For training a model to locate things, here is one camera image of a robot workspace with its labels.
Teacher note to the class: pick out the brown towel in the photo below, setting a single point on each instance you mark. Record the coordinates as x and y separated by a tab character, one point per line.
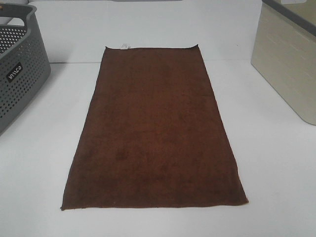
153	136

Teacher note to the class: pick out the grey perforated plastic basket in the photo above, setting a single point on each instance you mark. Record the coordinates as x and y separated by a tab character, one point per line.
24	64

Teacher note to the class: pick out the beige plastic bin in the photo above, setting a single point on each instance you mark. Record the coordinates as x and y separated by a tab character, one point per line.
284	53

